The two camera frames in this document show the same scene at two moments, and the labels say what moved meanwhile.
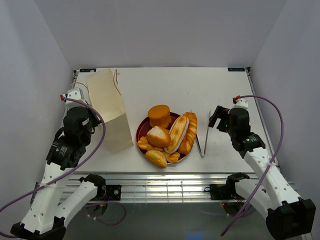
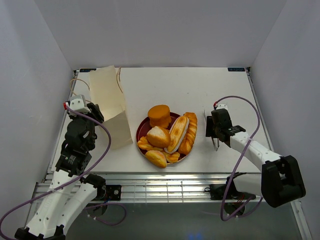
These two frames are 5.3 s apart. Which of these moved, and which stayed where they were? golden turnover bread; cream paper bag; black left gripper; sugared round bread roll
Moved: black left gripper
Stayed: golden turnover bread; sugared round bread roll; cream paper bag
